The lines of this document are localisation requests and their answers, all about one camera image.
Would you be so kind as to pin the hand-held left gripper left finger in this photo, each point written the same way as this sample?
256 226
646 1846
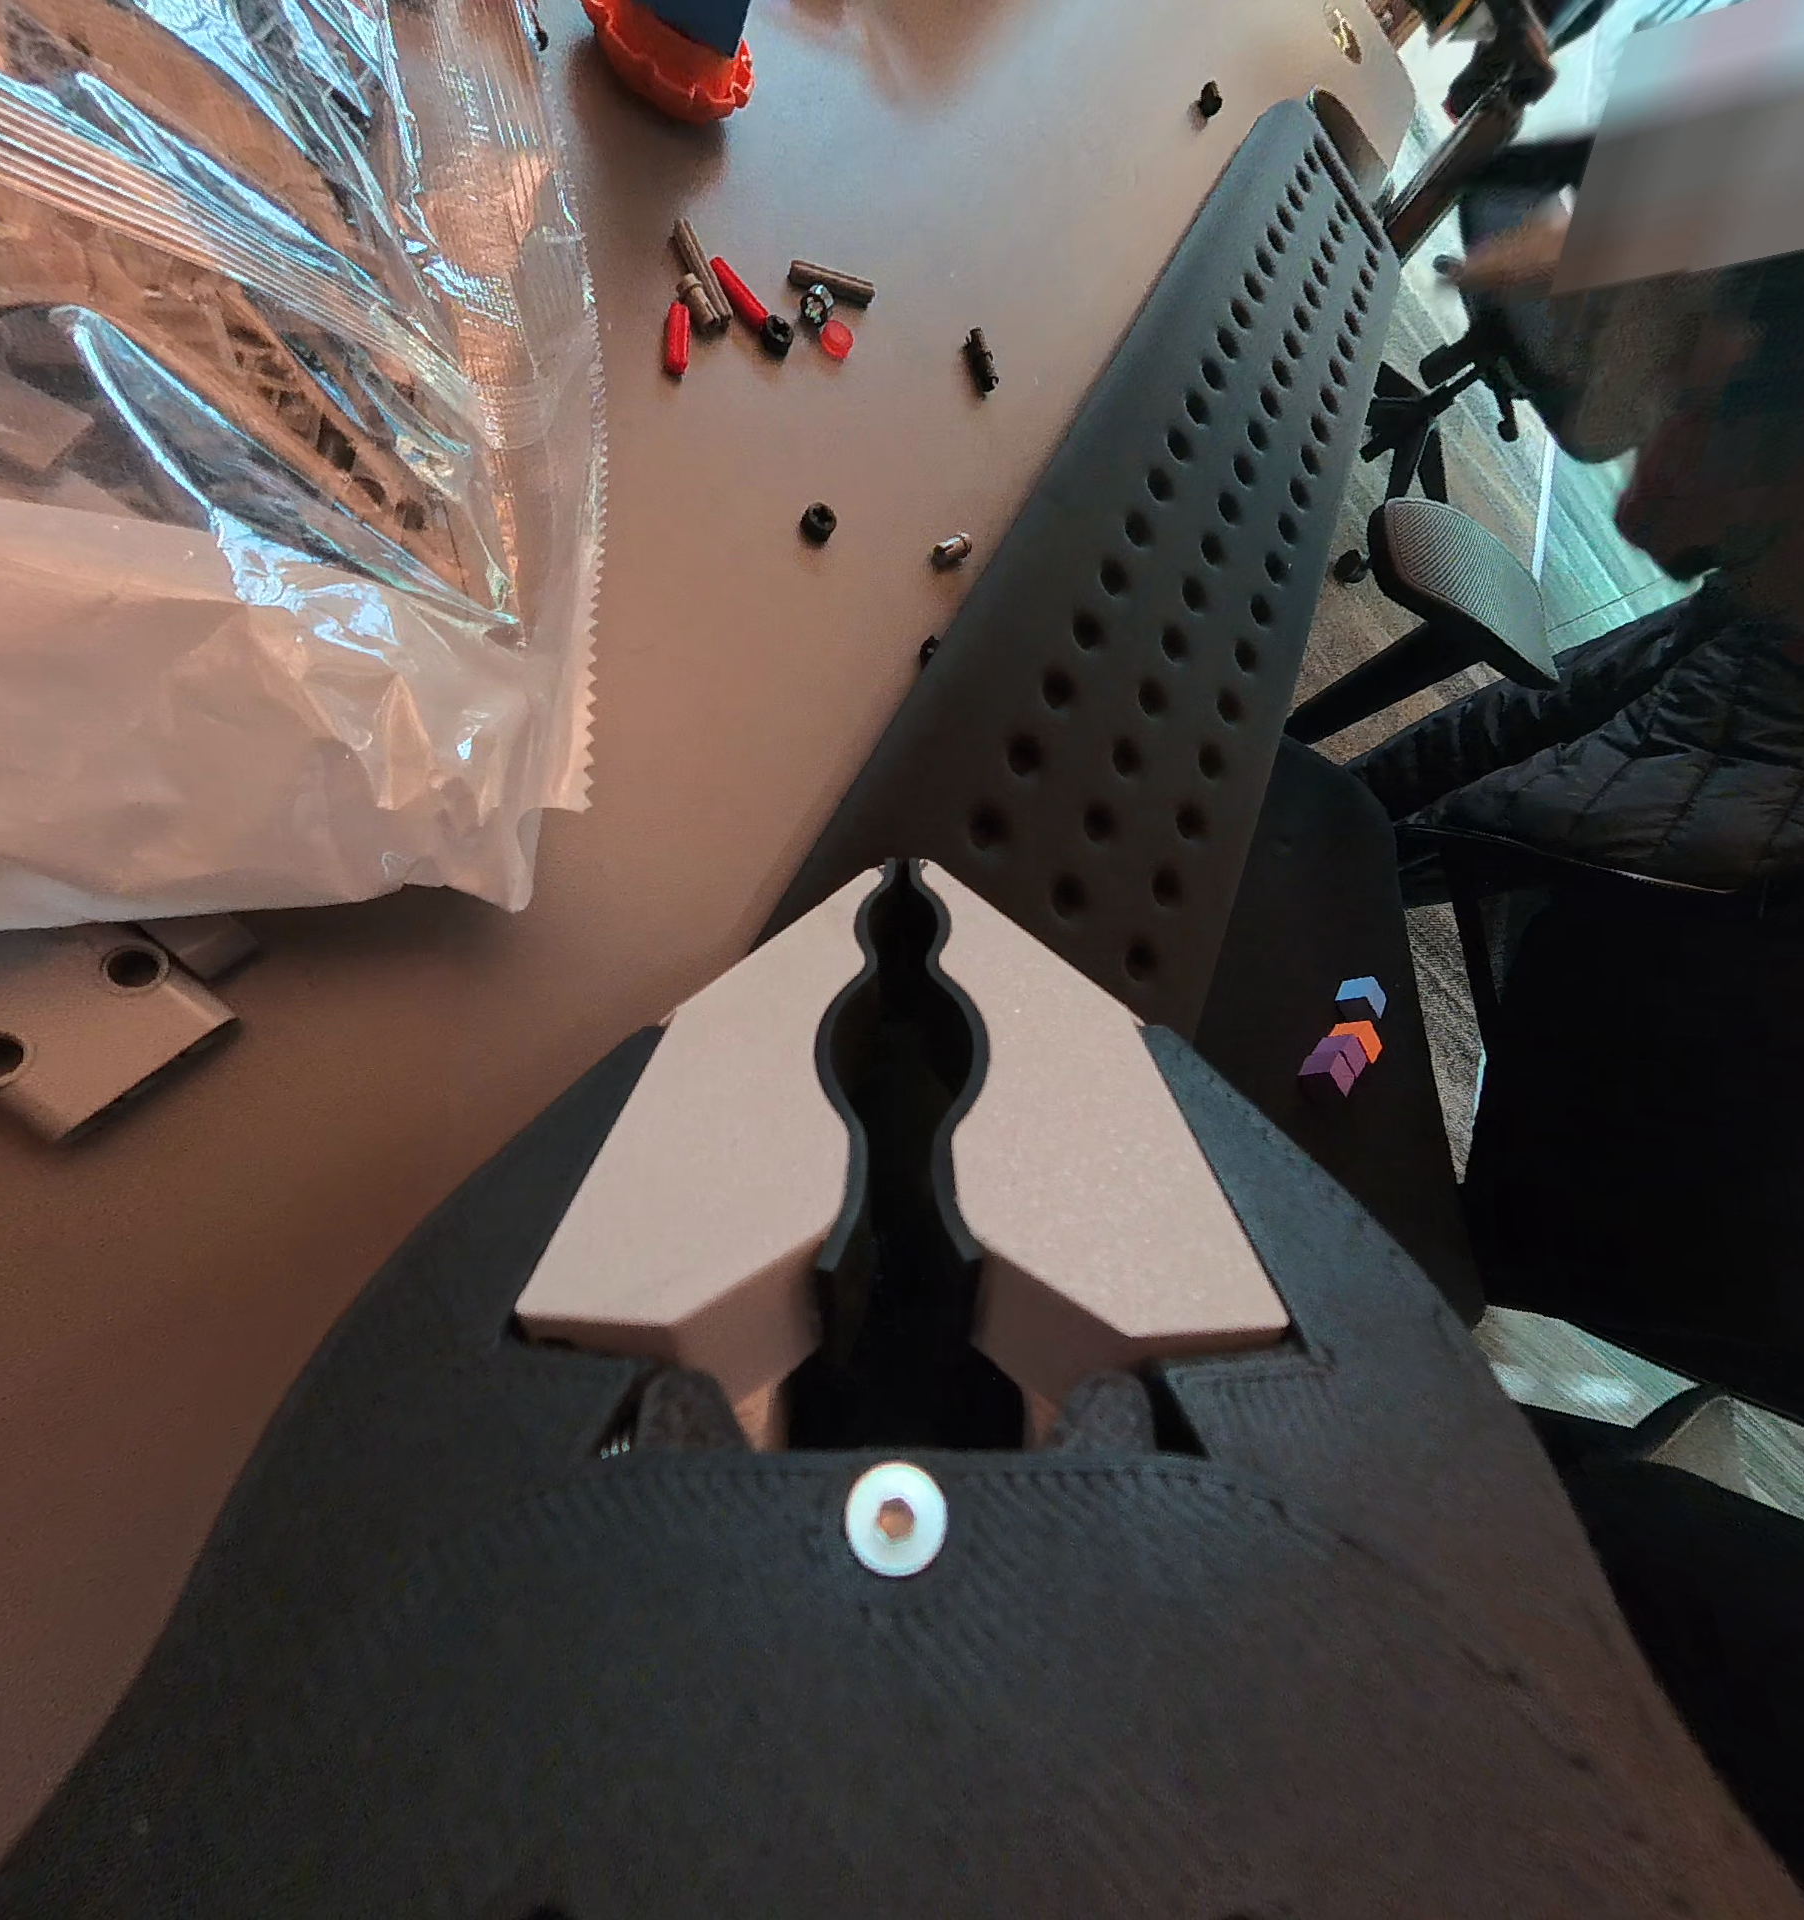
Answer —
661 1200

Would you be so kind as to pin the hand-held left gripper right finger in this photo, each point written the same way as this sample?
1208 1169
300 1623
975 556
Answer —
1112 1200

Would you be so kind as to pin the purple cube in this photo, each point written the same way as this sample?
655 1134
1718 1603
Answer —
1331 1069

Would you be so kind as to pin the orange cube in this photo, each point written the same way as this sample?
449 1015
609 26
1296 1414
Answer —
1361 1038

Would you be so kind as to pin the orange gear wheel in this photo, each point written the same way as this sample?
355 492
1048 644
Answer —
661 68

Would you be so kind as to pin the grey desk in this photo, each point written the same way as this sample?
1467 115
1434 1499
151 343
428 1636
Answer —
753 631

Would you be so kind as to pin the black chair seat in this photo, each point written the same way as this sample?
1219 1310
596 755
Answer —
1338 901

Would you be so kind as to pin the black perforated chair back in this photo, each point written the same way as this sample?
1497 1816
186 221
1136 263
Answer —
993 676

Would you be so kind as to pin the grey panel piece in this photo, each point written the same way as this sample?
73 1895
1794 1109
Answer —
78 1051

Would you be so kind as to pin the small grey pin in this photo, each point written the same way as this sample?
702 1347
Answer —
953 549

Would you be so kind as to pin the grey mesh office chair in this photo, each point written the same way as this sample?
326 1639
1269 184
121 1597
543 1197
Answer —
1457 584

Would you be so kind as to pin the black puffy jacket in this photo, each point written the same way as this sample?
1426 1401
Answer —
1668 750

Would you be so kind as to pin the black connector pin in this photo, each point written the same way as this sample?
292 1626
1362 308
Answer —
982 361

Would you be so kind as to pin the clear bag of grey parts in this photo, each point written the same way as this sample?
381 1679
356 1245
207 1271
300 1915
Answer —
241 449

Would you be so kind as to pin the short red axle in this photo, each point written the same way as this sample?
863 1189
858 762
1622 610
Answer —
678 338

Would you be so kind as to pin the red round stud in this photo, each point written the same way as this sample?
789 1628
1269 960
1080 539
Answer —
836 341

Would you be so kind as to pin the black office chair base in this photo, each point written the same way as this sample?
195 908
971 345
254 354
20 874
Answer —
1457 375

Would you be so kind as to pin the grey connector pin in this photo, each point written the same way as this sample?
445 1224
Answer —
707 304

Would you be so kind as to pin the long red axle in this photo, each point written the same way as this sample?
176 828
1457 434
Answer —
737 290

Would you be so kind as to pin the grey plastic axle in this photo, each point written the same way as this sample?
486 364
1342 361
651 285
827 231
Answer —
689 256
828 281

